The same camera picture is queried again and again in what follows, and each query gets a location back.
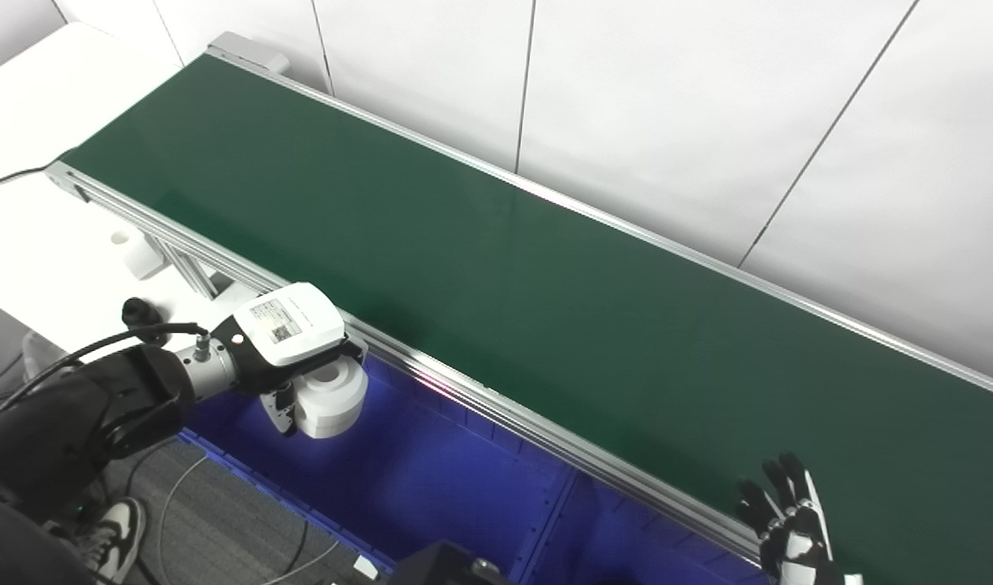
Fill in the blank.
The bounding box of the dark grey trouser leg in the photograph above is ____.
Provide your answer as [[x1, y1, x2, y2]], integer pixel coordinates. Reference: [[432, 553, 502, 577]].
[[0, 487, 99, 585]]

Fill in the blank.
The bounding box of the white plastic part with hole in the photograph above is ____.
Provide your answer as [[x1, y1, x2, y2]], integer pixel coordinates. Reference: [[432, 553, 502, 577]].
[[293, 355, 370, 440]]

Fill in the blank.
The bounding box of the blue plastic bin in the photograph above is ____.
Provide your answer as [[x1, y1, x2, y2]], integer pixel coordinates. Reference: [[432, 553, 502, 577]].
[[176, 357, 580, 585], [537, 470, 778, 585]]

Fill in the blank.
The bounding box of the white floor cable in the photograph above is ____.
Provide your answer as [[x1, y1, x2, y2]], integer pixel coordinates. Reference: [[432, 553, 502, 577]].
[[156, 453, 340, 585]]

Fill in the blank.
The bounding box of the aluminium conveyor leg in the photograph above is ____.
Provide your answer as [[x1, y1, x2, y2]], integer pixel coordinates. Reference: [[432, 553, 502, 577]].
[[143, 232, 239, 301]]

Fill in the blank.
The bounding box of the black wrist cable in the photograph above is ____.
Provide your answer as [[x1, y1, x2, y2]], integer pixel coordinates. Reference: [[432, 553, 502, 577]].
[[0, 322, 213, 425]]

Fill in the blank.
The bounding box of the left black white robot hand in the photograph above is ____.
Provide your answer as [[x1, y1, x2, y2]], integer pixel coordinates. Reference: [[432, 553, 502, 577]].
[[212, 282, 370, 436]]

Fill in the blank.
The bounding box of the white block part with hole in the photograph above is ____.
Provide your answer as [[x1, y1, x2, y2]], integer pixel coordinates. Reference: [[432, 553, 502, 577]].
[[110, 229, 165, 280]]

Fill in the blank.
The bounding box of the black device box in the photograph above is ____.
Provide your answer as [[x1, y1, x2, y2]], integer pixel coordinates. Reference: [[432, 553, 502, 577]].
[[381, 539, 515, 585]]

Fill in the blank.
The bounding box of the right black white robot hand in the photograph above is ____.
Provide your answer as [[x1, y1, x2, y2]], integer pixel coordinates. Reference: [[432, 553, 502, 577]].
[[736, 453, 864, 585]]

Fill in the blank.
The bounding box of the grey conveyor end housing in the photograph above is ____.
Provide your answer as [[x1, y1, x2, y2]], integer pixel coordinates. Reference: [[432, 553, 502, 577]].
[[207, 32, 291, 76]]

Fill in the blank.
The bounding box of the black and white sneaker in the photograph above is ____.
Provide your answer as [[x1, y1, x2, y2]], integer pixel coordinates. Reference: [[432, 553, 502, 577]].
[[76, 496, 149, 585]]

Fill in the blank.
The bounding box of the black cylindrical part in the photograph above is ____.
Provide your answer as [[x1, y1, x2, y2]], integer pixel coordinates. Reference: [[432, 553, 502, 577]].
[[121, 297, 170, 347]]

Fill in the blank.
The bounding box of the thin black power cable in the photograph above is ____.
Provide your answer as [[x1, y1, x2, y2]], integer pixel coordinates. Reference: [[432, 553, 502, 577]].
[[0, 153, 79, 187]]

